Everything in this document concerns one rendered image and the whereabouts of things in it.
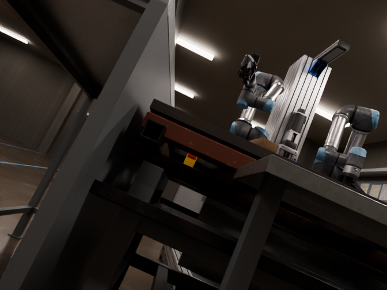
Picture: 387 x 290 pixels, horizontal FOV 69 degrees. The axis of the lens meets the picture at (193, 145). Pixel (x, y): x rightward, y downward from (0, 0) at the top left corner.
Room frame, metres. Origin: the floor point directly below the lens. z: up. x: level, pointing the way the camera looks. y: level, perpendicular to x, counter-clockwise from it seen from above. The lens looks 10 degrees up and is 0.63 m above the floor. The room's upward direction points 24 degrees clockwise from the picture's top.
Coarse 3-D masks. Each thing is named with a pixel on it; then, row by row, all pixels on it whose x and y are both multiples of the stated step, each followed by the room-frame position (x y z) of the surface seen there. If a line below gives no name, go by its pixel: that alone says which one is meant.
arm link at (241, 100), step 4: (244, 92) 1.65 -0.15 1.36; (248, 92) 1.65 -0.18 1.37; (252, 92) 1.66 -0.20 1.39; (240, 96) 1.67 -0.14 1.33; (244, 96) 1.65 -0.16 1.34; (248, 96) 1.64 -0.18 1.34; (252, 96) 1.64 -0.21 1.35; (256, 96) 1.64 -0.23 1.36; (240, 100) 1.66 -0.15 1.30; (244, 100) 1.65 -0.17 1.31; (248, 100) 1.64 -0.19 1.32; (252, 100) 1.63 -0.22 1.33; (240, 104) 1.66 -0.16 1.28; (244, 104) 1.65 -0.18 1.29; (248, 104) 1.66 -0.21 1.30; (252, 104) 1.64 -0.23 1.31; (244, 108) 1.69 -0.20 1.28
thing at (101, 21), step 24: (24, 0) 0.98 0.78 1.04; (48, 0) 0.92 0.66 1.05; (72, 0) 0.84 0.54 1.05; (96, 0) 0.78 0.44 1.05; (168, 0) 0.59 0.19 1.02; (48, 24) 1.13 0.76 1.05; (72, 24) 1.03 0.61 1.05; (96, 24) 0.94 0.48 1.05; (120, 24) 0.86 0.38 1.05; (168, 24) 0.67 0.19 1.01; (72, 48) 1.30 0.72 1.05; (96, 48) 1.16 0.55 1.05; (120, 48) 1.05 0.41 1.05; (96, 72) 1.51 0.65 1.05
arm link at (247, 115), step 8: (256, 72) 1.90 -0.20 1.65; (256, 80) 1.90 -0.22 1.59; (264, 80) 1.87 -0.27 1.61; (264, 88) 1.89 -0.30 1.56; (248, 112) 1.89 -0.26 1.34; (240, 120) 1.89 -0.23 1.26; (248, 120) 1.89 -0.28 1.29; (232, 128) 1.90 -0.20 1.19; (240, 128) 1.88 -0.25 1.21; (248, 128) 1.87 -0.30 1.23; (240, 136) 1.89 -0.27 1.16
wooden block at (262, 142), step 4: (252, 140) 0.91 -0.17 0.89; (256, 140) 0.88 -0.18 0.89; (260, 140) 0.85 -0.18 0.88; (264, 140) 0.84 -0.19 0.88; (268, 140) 0.84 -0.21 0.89; (260, 144) 0.84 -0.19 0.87; (264, 144) 0.84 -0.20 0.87; (268, 144) 0.84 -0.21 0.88; (272, 144) 0.84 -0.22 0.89; (276, 144) 0.85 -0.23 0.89; (268, 148) 0.84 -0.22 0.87; (272, 148) 0.85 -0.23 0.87; (276, 148) 0.85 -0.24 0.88
